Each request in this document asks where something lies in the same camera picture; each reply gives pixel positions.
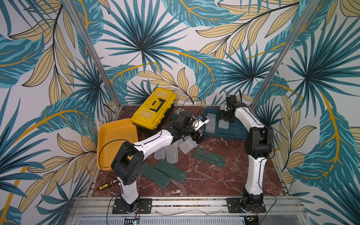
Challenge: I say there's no clear rectangular case front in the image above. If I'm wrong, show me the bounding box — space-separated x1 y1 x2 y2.
218 105 229 129

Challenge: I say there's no clear ribbed case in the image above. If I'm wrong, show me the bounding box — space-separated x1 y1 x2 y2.
154 146 167 160
166 142 179 164

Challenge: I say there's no green pencil case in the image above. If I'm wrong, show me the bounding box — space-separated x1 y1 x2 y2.
194 148 225 168
155 159 187 184
142 163 171 189

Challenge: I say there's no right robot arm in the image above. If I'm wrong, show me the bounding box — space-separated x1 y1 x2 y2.
220 95 274 212

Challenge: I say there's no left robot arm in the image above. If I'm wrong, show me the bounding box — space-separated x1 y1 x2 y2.
111 111 209 206

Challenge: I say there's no teal plastic tray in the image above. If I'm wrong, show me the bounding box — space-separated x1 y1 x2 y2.
203 107 248 141

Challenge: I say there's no clear case lower stack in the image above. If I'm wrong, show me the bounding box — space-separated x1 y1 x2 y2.
177 136 198 154

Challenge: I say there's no yellow black toolbox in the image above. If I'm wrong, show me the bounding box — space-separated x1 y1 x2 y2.
131 88 176 136

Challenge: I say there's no yellow plastic tray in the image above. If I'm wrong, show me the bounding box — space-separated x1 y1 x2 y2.
97 118 138 171

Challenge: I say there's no yellow black screwdriver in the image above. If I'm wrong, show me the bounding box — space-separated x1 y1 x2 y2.
98 180 118 191

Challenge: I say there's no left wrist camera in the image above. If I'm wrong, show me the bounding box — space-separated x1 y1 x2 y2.
193 114 210 131

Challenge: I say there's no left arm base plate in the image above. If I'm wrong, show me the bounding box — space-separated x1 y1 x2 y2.
112 198 152 215

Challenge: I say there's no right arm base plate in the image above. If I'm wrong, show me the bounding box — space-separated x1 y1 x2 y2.
226 197 267 213

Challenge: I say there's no aluminium front rail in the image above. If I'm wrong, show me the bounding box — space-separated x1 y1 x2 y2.
66 196 310 225

